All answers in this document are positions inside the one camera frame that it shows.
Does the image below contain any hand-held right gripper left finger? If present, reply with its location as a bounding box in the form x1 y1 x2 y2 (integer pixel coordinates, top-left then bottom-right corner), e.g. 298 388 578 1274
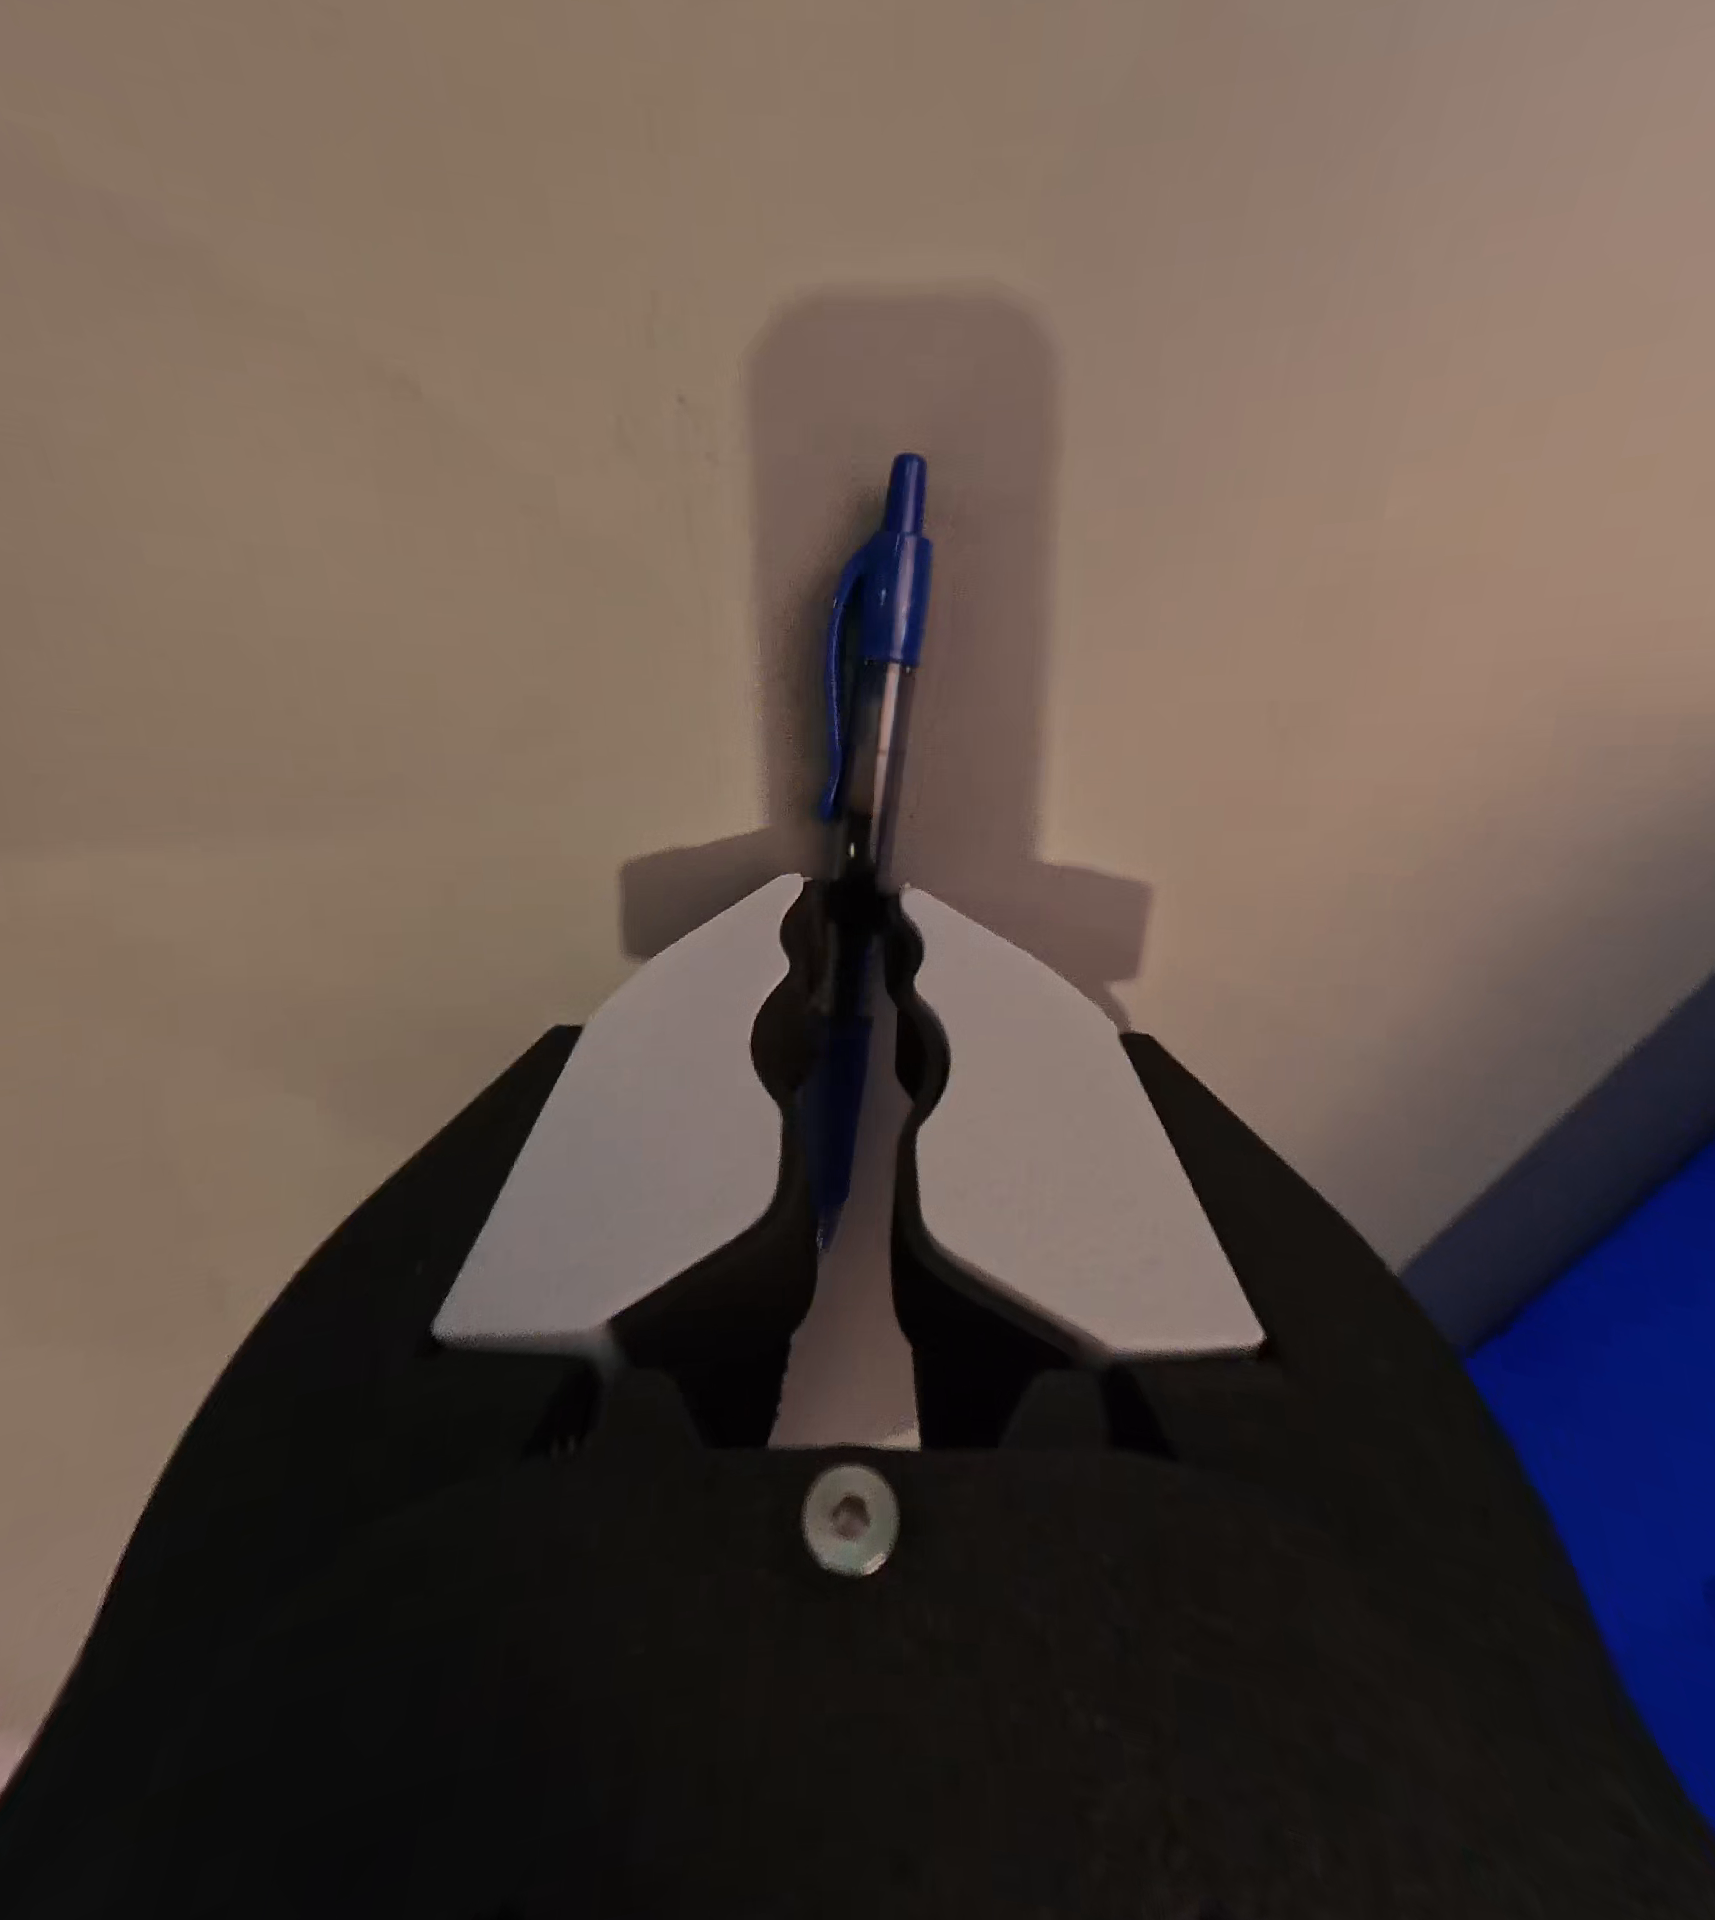
432 869 822 1452

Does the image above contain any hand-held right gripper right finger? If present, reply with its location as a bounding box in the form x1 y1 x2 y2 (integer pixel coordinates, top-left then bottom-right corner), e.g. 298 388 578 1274
888 884 1268 1452

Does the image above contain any blue plastic bin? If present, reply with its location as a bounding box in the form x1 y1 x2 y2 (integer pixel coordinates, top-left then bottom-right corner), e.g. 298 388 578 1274
1402 884 1715 1920

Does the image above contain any blue retractable pen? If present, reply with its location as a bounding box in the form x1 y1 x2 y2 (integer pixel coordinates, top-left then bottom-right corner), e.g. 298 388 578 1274
816 454 938 1253

